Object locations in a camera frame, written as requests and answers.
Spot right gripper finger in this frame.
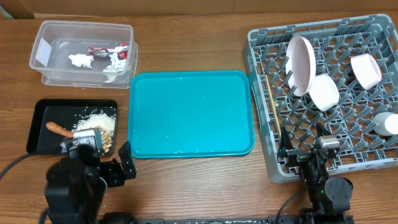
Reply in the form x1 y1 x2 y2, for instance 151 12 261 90
316 122 331 138
279 126 293 156

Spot rice and food scraps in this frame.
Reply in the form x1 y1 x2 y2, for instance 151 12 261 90
71 106 118 156

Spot cream bowl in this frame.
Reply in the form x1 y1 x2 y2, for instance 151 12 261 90
309 74 340 111

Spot orange carrot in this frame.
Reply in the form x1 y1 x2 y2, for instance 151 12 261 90
46 122 73 138

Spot wooden chopstick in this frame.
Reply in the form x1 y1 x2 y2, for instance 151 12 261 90
264 75 281 136

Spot white cup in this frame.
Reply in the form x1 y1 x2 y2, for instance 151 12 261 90
373 112 398 136

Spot large pink plate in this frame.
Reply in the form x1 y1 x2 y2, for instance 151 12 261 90
285 35 316 96

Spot small pink bowl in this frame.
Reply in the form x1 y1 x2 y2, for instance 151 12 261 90
351 54 382 90

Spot white napkin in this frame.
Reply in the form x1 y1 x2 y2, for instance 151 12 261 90
68 54 94 68

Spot red foil wrapper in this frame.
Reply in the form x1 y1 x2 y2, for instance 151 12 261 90
88 43 128 59

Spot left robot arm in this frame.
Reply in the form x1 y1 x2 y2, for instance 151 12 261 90
39 139 137 224

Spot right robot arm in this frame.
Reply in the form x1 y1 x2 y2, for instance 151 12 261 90
275 123 354 223

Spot grey dishwasher rack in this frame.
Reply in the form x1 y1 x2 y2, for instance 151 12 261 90
243 14 397 184

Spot black tray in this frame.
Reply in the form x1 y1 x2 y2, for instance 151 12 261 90
26 99 118 155

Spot teal serving tray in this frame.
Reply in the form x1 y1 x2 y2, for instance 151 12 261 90
127 70 255 159

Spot clear plastic bin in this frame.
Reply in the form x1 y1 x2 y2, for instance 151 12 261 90
29 21 138 89

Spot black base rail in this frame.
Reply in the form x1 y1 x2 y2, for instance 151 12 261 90
130 215 305 224

